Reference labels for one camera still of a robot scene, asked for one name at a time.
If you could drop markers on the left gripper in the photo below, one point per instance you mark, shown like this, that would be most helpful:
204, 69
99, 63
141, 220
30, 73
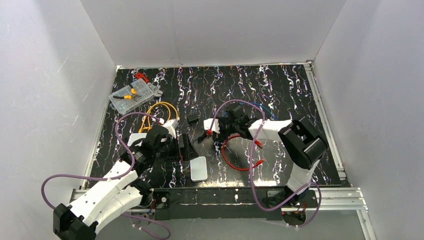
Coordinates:
180, 148

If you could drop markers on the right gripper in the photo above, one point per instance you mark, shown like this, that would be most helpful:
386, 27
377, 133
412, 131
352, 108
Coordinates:
221, 134

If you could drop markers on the white network switch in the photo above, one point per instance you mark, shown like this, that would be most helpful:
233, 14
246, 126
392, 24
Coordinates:
134, 137
198, 169

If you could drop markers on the black adapter with cable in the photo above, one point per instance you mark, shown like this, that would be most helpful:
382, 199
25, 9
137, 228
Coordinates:
192, 119

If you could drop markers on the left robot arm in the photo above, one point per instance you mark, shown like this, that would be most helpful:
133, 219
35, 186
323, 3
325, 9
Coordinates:
122, 188

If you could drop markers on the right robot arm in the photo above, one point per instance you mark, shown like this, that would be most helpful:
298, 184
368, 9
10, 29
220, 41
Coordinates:
304, 144

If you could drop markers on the grey red adjustable wrench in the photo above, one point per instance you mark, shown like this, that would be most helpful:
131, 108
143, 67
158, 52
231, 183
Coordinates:
157, 92

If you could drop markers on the clear plastic parts box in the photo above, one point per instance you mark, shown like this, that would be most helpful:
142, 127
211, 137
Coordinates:
125, 106

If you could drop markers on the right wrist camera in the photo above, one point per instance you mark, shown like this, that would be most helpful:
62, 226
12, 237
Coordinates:
211, 126

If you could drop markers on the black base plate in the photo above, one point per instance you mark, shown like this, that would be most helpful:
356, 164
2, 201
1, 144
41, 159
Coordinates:
209, 203

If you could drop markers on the yellow handled pliers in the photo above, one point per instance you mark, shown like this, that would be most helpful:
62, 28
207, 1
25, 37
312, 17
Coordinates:
132, 96

